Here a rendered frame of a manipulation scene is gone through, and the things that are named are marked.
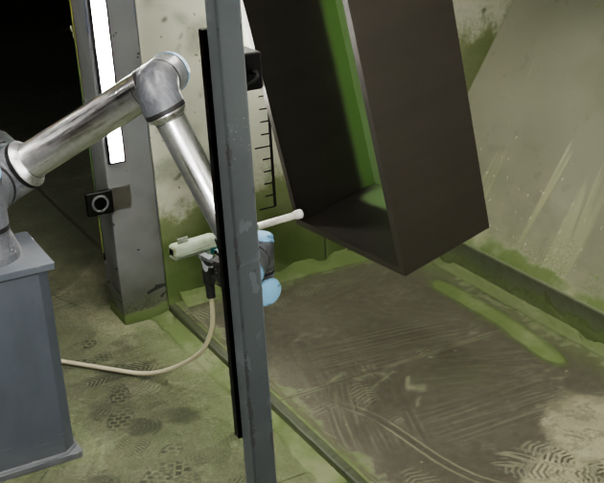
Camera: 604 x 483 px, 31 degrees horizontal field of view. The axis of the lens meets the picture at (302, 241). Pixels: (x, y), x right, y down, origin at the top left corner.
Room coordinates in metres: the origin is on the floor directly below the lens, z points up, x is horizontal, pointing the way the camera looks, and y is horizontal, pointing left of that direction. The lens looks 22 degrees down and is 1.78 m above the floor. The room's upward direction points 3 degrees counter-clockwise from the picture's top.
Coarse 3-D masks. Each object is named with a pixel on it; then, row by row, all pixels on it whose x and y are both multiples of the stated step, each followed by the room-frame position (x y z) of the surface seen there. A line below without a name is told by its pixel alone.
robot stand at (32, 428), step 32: (32, 256) 2.88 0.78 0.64; (0, 288) 2.77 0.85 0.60; (32, 288) 2.81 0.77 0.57; (0, 320) 2.76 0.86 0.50; (32, 320) 2.80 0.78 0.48; (0, 352) 2.75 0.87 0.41; (32, 352) 2.79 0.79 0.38; (0, 384) 2.75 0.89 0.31; (32, 384) 2.79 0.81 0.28; (64, 384) 2.86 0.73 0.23; (0, 416) 2.74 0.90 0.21; (32, 416) 2.78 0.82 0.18; (64, 416) 2.84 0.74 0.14; (0, 448) 2.73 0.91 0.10; (32, 448) 2.77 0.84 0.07; (64, 448) 2.81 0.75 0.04; (0, 480) 2.71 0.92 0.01
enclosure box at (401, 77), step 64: (256, 0) 3.45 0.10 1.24; (320, 0) 3.58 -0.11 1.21; (384, 0) 2.97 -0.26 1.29; (448, 0) 3.09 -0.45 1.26; (320, 64) 3.57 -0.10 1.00; (384, 64) 2.96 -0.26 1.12; (448, 64) 3.09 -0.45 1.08; (320, 128) 3.56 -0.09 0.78; (384, 128) 2.96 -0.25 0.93; (448, 128) 3.09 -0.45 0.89; (320, 192) 3.56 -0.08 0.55; (384, 192) 2.98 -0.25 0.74; (448, 192) 3.09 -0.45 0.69; (384, 256) 3.14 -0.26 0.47
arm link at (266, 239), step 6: (258, 234) 2.93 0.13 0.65; (264, 234) 2.92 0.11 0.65; (270, 234) 2.93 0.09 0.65; (264, 240) 2.89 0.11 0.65; (270, 240) 2.91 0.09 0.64; (264, 246) 2.87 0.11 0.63; (270, 246) 2.91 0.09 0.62; (270, 252) 2.89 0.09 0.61; (270, 258) 2.88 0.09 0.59; (270, 264) 2.91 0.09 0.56; (270, 270) 2.91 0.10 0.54; (264, 276) 2.89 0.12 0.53
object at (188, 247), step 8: (280, 216) 3.34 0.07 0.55; (288, 216) 3.34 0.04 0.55; (296, 216) 3.35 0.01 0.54; (264, 224) 3.29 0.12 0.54; (272, 224) 3.31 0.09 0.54; (184, 240) 3.14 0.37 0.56; (192, 240) 3.16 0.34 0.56; (200, 240) 3.16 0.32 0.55; (208, 240) 3.17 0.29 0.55; (176, 248) 3.11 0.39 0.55; (184, 248) 3.12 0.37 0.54; (192, 248) 3.13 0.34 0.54; (200, 248) 3.15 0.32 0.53; (208, 248) 3.17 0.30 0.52; (176, 256) 3.10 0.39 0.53; (184, 256) 3.13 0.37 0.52; (208, 272) 3.17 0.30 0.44; (208, 280) 3.17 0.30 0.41; (208, 288) 3.17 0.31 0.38; (208, 296) 3.17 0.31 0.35
